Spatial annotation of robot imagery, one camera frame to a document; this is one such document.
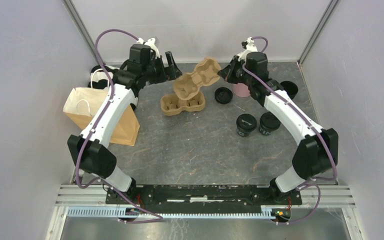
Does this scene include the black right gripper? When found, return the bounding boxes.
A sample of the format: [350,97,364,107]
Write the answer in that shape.
[218,55,254,87]

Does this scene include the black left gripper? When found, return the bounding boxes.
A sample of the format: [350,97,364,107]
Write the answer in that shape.
[143,51,183,85]

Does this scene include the brown cardboard cup carrier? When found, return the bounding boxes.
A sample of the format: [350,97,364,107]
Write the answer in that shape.
[172,57,221,100]

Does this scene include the black paper coffee cup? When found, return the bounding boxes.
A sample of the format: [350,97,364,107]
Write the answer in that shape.
[236,113,257,137]

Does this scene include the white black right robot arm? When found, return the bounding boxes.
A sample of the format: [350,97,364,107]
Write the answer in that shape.
[218,51,339,204]

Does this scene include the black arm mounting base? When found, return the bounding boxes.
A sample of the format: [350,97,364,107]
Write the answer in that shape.
[105,183,303,215]

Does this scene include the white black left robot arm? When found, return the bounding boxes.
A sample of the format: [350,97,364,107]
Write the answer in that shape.
[67,43,182,204]

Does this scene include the pink stirrer holder cup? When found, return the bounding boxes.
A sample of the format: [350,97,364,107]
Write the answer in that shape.
[232,83,251,98]

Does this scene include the black plastic cup lid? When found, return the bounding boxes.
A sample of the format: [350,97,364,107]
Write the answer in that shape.
[214,87,233,105]

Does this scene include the black white striped cloth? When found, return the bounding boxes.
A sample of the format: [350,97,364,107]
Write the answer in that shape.
[87,64,138,112]

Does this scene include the brown paper bag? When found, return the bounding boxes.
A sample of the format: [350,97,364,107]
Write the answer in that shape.
[63,87,140,146]

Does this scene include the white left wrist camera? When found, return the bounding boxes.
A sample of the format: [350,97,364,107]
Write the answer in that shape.
[136,37,161,59]

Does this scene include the slotted aluminium cable rail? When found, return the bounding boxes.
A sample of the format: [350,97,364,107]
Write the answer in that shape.
[67,206,275,220]

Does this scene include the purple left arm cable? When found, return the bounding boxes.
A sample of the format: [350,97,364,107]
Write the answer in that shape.
[74,28,164,225]

